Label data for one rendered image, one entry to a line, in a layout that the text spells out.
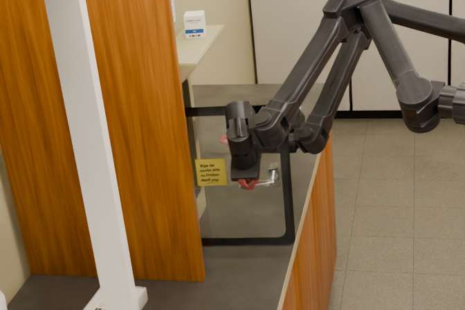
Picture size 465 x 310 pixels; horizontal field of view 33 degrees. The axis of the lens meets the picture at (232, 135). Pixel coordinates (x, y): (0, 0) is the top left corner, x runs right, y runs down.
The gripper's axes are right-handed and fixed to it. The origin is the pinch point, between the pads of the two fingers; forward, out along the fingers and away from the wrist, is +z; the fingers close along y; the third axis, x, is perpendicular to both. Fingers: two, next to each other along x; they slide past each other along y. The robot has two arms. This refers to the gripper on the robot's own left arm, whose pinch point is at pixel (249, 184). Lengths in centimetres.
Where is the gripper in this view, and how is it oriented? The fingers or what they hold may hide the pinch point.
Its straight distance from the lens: 196.5
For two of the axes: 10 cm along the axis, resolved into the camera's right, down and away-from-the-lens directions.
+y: -0.6, 7.5, -6.6
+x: 9.9, -0.6, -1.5
